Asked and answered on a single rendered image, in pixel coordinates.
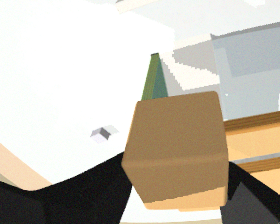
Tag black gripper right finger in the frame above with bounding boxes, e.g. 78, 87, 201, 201
220, 162, 280, 224

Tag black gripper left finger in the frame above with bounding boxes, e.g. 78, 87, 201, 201
0, 151, 132, 224

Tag small brown block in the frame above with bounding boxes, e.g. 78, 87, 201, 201
121, 91, 229, 211

